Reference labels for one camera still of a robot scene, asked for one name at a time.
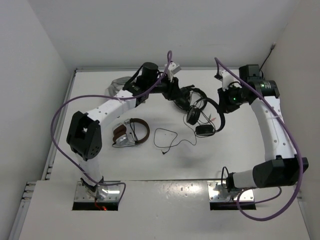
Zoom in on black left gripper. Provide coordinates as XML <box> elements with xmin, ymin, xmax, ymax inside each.
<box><xmin>146</xmin><ymin>71</ymin><xmax>184</xmax><ymax>101</ymax></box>

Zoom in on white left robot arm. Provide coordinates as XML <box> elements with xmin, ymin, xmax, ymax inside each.
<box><xmin>66</xmin><ymin>61</ymin><xmax>182</xmax><ymax>194</ymax></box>

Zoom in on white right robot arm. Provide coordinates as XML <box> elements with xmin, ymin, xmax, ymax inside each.
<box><xmin>215</xmin><ymin>64</ymin><xmax>309</xmax><ymax>191</ymax></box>

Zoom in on white grey headphones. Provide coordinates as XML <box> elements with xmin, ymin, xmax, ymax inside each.
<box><xmin>104</xmin><ymin>76</ymin><xmax>131</xmax><ymax>97</ymax></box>

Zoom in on brown silver headphones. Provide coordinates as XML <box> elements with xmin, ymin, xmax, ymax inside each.
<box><xmin>112</xmin><ymin>118</ymin><xmax>151</xmax><ymax>148</ymax></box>

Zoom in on black wrapped headset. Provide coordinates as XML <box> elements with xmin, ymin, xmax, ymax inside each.
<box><xmin>178</xmin><ymin>85</ymin><xmax>207</xmax><ymax>114</ymax></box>

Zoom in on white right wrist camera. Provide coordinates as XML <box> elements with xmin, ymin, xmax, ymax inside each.
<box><xmin>214</xmin><ymin>70</ymin><xmax>237</xmax><ymax>92</ymax></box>

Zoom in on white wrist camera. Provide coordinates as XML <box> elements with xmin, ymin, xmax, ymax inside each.
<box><xmin>164</xmin><ymin>61</ymin><xmax>181</xmax><ymax>82</ymax></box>
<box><xmin>214</xmin><ymin>70</ymin><xmax>237</xmax><ymax>92</ymax></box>

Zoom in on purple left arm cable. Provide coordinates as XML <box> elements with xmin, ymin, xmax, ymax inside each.
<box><xmin>51</xmin><ymin>50</ymin><xmax>173</xmax><ymax>186</ymax></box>

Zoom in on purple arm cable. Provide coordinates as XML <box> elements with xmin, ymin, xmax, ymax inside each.
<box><xmin>51</xmin><ymin>50</ymin><xmax>173</xmax><ymax>186</ymax></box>
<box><xmin>214</xmin><ymin>57</ymin><xmax>304</xmax><ymax>221</ymax></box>

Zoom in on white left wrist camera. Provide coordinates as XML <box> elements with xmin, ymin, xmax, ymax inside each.
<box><xmin>164</xmin><ymin>61</ymin><xmax>181</xmax><ymax>82</ymax></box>

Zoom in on black wall cable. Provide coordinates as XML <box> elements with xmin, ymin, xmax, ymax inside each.
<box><xmin>258</xmin><ymin>43</ymin><xmax>276</xmax><ymax>72</ymax></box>

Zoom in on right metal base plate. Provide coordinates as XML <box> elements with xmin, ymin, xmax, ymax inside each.
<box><xmin>207</xmin><ymin>180</ymin><xmax>255</xmax><ymax>203</ymax></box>

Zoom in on metal base plate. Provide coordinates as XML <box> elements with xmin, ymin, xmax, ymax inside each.
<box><xmin>74</xmin><ymin>181</ymin><xmax>126</xmax><ymax>203</ymax></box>
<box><xmin>207</xmin><ymin>180</ymin><xmax>255</xmax><ymax>203</ymax></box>

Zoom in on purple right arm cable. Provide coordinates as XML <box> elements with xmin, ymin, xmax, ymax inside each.
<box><xmin>214</xmin><ymin>57</ymin><xmax>304</xmax><ymax>221</ymax></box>

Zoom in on aluminium table edge rail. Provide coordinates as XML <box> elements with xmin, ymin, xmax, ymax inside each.
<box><xmin>74</xmin><ymin>66</ymin><xmax>243</xmax><ymax>71</ymax></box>

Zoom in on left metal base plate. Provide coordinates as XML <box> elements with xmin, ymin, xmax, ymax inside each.
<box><xmin>74</xmin><ymin>181</ymin><xmax>126</xmax><ymax>203</ymax></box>

